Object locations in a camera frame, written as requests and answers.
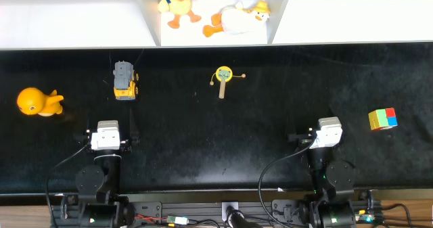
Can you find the yellow rattle drum toy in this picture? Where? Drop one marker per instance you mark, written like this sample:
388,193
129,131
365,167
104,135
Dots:
223,75

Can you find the mounting rail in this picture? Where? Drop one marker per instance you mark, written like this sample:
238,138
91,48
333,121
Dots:
203,209

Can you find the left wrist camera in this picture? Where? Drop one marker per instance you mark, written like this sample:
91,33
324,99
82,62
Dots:
105,136

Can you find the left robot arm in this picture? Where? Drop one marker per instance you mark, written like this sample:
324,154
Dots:
89,179

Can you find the white plush duck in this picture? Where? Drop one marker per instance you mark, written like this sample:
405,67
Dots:
238,20

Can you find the grey and yellow toy truck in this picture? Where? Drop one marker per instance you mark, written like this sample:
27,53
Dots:
124,82

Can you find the orange rubber dinosaur toy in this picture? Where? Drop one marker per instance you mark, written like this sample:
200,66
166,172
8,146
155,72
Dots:
34,101

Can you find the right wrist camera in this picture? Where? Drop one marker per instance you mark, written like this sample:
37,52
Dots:
327,133

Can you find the white shelf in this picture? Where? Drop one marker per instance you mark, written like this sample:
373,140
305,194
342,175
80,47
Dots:
84,25

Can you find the yellow plush duck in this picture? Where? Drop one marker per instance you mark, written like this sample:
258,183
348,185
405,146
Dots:
180,4

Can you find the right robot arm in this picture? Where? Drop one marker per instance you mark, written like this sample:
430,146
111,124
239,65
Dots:
340,177

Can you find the many-coloured puzzle cube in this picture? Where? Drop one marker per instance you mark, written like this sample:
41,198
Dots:
382,119

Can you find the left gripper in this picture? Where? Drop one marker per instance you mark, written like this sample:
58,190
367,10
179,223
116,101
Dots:
128,145

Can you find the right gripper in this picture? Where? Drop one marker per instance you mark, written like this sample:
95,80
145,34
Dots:
301,137

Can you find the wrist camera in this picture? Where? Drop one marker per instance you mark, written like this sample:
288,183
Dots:
105,136
327,133

